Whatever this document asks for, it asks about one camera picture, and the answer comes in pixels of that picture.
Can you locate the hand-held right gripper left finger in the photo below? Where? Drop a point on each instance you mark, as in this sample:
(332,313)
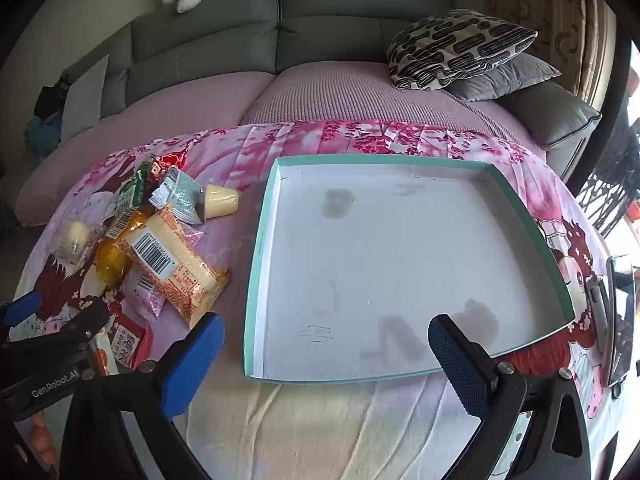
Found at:
(192,360)

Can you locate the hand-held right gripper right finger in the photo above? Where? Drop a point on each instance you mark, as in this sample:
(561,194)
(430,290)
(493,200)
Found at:
(457,365)

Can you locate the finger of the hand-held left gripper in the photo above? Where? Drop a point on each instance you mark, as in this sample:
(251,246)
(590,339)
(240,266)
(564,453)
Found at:
(22,307)
(80,325)

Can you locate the white snack packet orange print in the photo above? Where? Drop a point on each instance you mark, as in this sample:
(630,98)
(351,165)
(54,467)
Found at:
(105,355)

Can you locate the red and white snack packet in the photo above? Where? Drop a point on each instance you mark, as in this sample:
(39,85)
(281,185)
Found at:
(127,340)

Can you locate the pink snack packet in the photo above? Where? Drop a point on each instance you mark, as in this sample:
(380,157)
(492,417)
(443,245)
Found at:
(147,300)

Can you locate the orange jelly packet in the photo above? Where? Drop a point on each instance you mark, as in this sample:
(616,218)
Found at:
(112,255)

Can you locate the clear pale bun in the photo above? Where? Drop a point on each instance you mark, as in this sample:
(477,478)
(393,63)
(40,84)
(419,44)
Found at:
(75,240)

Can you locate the teal-edged white box tray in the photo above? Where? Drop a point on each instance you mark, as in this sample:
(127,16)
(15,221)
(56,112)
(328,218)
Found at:
(400,260)

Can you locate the green biscuit packet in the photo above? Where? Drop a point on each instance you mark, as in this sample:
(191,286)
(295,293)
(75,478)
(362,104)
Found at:
(131,195)

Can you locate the yellow pudding cup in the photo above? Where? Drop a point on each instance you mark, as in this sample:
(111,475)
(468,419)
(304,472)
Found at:
(222,200)

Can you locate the small green snack packet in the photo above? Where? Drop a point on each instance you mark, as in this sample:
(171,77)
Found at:
(147,175)

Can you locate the green and white snack packet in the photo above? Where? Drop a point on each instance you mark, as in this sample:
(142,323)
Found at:
(177,192)

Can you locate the pink printed blanket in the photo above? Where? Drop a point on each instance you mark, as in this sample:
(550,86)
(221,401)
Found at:
(300,435)

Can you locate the phone on stand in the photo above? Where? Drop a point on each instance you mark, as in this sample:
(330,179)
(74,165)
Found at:
(620,310)

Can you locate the blue cloth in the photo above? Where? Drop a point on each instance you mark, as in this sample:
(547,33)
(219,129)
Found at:
(42,132)

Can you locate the dark bag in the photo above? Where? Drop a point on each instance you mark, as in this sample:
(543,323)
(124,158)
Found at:
(50,97)

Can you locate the black metal railing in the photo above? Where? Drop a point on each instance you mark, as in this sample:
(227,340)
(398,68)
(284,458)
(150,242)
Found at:
(605,200)

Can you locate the grey pillow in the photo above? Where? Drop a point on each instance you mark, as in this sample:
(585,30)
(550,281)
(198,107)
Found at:
(515,77)

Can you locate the pink sofa cover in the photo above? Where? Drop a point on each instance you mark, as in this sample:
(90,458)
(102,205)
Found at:
(325,90)

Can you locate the black and white patterned pillow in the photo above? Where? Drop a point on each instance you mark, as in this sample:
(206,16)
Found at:
(460,47)

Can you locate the grey sofa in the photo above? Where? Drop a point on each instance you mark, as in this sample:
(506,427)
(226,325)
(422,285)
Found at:
(210,35)

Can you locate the beige patterned curtain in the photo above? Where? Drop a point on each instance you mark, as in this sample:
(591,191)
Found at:
(550,10)

